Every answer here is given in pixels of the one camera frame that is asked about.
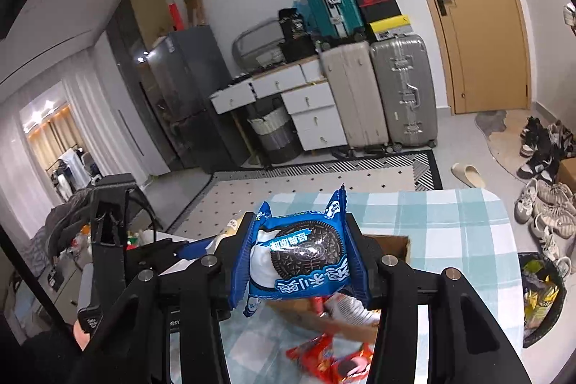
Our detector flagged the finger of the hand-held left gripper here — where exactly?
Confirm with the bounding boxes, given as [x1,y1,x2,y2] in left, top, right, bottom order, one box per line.
[176,236,220,261]

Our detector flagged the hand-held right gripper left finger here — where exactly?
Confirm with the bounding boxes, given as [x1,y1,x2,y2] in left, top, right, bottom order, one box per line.
[83,211,267,384]

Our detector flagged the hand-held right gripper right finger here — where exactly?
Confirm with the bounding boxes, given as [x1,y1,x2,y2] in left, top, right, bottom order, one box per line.
[343,214,532,384]

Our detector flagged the blue cookie packet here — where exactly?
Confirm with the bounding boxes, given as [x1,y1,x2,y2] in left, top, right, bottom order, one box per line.
[229,184,373,317]

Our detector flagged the brown cardboard box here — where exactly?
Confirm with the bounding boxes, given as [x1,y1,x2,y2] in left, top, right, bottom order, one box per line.
[265,235,411,344]

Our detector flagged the red snack packet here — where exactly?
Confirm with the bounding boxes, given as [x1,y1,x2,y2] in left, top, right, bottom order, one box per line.
[287,332,374,384]

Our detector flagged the person's left hand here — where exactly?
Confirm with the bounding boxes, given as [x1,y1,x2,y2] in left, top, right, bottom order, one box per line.
[73,318,94,351]

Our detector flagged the white side table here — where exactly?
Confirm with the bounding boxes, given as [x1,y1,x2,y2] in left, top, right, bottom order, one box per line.
[130,231,214,274]

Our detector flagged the grey padded jacket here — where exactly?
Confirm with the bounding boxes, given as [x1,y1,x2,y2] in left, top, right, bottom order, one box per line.
[42,188,97,259]

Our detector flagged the clothes rack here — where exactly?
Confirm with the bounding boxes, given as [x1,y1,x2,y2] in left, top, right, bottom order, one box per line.
[49,145,102,205]

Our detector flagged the white wardrobe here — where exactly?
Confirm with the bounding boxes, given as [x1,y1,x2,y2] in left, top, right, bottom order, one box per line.
[92,35,159,183]

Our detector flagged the patterned floor rug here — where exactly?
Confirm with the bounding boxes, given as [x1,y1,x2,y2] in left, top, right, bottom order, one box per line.
[166,150,444,241]

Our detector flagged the white sheer curtain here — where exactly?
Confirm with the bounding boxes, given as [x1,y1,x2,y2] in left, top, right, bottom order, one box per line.
[60,67,149,191]

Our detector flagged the black trash bin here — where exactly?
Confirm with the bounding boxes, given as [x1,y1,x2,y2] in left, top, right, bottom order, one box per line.
[517,251,568,349]

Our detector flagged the white grey woven basket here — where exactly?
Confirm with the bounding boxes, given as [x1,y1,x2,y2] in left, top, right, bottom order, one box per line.
[247,105,301,163]

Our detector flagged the beige slipper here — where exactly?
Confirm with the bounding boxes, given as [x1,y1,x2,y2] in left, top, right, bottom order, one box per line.
[451,163,487,189]

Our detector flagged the grey refrigerator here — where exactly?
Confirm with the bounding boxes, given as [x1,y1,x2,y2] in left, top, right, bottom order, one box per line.
[137,24,250,174]

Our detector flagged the pile of assorted shoes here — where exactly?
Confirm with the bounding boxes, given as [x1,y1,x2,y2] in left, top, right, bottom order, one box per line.
[513,116,576,272]

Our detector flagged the dark glossy wardrobe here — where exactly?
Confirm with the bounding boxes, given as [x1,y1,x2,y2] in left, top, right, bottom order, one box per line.
[105,0,181,171]

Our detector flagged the white drawer desk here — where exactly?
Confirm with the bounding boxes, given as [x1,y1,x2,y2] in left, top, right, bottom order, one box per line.
[209,55,349,153]

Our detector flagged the small cardboard box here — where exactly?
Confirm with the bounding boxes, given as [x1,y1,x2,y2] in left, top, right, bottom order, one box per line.
[557,157,576,187]

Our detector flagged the grey oval tub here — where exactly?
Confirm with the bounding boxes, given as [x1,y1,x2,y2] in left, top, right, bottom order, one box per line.
[231,17,289,69]

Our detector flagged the beige suitcase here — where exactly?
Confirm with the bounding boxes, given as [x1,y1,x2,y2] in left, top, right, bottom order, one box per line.
[320,41,390,151]

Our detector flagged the silver suitcase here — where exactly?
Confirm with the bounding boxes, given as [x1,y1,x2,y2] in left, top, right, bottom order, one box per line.
[370,34,439,148]

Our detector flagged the black storage basket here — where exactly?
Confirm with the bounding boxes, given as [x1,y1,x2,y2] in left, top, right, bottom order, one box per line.
[279,37,320,63]

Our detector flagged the red paper bag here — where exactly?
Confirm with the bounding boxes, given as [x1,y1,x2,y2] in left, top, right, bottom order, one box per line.
[168,4,185,32]

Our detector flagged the brown paper bag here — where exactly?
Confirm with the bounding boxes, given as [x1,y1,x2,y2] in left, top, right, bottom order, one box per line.
[184,0,205,27]

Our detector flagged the black printed bag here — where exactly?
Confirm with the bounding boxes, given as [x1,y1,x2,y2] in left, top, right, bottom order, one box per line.
[278,7,311,41]

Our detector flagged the tan wooden door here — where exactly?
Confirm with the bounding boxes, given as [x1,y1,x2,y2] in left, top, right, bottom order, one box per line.
[389,0,532,115]

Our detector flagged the plain black shoe box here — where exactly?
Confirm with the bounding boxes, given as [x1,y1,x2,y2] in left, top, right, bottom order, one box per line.
[360,0,402,24]

